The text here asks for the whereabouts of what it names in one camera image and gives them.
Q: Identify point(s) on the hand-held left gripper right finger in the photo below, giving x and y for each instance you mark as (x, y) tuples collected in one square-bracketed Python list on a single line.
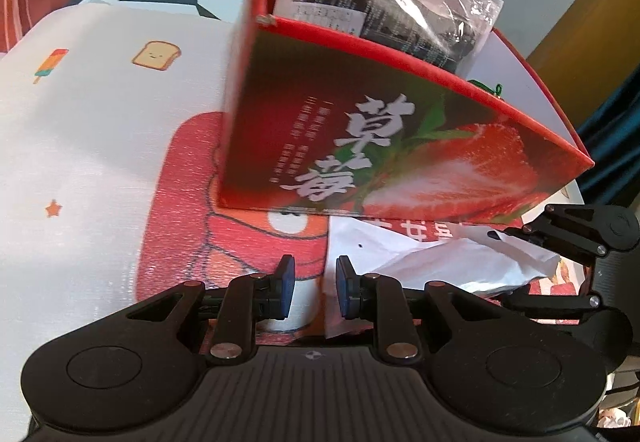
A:
[(345, 293)]

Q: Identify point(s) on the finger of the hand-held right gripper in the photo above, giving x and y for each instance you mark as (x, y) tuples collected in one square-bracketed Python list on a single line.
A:
[(565, 227), (555, 302)]

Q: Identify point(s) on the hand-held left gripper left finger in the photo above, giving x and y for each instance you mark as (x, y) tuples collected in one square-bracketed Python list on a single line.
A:
[(286, 288)]

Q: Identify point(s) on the white paper bag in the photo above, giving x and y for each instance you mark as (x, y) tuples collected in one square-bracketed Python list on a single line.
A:
[(430, 262)]

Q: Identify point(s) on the red strawberry print cardboard box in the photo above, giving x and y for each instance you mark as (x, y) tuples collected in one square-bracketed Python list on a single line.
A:
[(310, 146)]

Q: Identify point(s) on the blue curtain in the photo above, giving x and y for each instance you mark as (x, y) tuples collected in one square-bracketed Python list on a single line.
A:
[(615, 156)]

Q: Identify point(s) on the printed table mat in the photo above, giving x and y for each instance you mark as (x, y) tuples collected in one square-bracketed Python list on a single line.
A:
[(100, 146)]

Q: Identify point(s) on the wooden door frame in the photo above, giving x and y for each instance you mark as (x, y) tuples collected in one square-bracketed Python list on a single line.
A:
[(590, 31)]

